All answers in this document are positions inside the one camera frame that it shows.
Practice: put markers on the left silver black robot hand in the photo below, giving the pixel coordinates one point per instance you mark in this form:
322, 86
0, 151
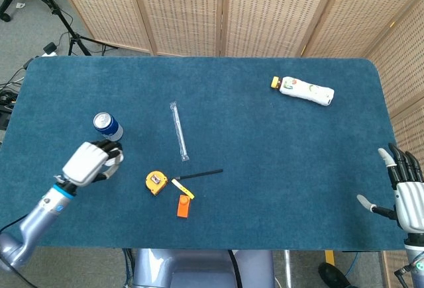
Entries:
84, 163

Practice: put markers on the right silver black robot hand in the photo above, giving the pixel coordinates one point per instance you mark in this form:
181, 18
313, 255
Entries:
410, 205

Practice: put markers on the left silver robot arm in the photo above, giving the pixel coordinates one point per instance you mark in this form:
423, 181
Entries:
36, 218

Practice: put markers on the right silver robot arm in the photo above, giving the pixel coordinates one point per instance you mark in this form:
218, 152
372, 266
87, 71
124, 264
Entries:
415, 261

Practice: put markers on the blue and white soda can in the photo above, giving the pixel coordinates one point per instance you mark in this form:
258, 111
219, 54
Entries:
109, 127

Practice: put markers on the straw in clear wrapper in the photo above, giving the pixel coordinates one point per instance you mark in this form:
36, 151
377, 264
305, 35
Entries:
179, 130

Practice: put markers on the black leather shoe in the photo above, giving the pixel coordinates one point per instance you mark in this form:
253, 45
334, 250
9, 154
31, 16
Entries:
333, 276

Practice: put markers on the black power adapter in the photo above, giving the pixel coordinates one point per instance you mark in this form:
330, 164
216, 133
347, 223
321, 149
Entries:
50, 48

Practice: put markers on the black tripod stand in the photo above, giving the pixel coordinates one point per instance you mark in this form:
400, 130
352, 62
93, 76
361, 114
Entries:
73, 38

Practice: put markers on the blue carpet table mat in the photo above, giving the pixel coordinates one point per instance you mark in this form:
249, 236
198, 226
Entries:
265, 185

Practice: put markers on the silver robot torso base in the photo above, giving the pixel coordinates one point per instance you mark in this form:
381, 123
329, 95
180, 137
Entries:
198, 268

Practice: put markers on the white labelled bottle yellow cap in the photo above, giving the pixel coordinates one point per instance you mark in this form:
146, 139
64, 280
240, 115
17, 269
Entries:
304, 91

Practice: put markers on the woven rattan folding screen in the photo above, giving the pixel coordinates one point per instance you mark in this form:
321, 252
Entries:
185, 10

